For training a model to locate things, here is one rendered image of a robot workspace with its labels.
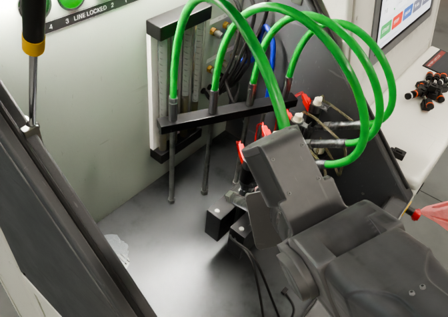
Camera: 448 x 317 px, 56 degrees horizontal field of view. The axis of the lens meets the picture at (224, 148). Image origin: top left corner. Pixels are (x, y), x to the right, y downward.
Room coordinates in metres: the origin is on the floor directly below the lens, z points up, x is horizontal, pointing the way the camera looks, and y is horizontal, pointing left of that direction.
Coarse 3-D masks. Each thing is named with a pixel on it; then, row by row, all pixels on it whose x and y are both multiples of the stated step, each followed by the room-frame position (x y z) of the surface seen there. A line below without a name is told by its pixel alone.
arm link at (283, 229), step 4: (280, 216) 0.26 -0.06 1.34; (280, 220) 0.25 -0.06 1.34; (284, 220) 0.24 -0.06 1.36; (280, 224) 0.25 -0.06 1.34; (284, 224) 0.24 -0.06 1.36; (280, 228) 0.24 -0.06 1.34; (284, 228) 0.23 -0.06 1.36; (288, 228) 0.22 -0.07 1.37; (280, 232) 0.24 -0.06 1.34; (284, 232) 0.23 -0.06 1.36; (288, 232) 0.22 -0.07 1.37; (280, 236) 0.24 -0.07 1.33; (284, 236) 0.23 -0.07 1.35
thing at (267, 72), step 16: (192, 0) 0.59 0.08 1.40; (208, 0) 0.55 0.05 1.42; (224, 0) 0.52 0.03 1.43; (240, 16) 0.49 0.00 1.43; (176, 32) 0.63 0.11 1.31; (240, 32) 0.47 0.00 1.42; (176, 48) 0.64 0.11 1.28; (256, 48) 0.44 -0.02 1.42; (176, 64) 0.65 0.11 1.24; (176, 80) 0.65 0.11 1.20; (272, 80) 0.41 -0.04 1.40; (176, 96) 0.66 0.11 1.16; (272, 96) 0.40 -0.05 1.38
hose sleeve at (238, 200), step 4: (232, 196) 0.43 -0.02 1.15; (236, 196) 0.43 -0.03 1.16; (240, 196) 0.43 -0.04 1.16; (232, 200) 0.43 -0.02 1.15; (236, 200) 0.42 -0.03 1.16; (240, 200) 0.42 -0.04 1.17; (244, 200) 0.41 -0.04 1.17; (236, 204) 0.42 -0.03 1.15; (240, 204) 0.41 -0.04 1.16; (244, 204) 0.40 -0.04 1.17; (244, 208) 0.40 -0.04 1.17
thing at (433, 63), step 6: (438, 54) 1.32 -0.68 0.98; (444, 54) 1.33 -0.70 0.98; (432, 60) 1.27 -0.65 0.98; (438, 60) 1.28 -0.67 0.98; (444, 60) 1.28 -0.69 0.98; (426, 66) 1.23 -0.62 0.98; (432, 66) 1.23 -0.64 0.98; (438, 66) 1.24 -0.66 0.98; (444, 66) 1.24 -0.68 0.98; (438, 72) 1.20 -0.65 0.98
